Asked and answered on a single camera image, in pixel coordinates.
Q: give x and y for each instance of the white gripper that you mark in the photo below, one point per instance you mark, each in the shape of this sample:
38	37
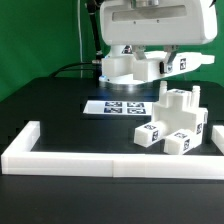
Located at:
158	22

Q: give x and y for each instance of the white chair seat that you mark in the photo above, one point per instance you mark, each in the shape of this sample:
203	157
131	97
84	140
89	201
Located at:
179	113

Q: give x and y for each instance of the white chair back frame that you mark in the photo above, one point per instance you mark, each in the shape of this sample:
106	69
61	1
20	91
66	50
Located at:
127	70

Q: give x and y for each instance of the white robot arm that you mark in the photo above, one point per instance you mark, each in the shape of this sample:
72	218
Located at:
144	37

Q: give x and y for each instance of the white sheet with markers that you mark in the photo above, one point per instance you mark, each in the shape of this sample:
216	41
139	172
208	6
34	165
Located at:
130	108

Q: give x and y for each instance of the white U-shaped fence frame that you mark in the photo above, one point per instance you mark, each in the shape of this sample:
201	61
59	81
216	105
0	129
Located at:
19	158

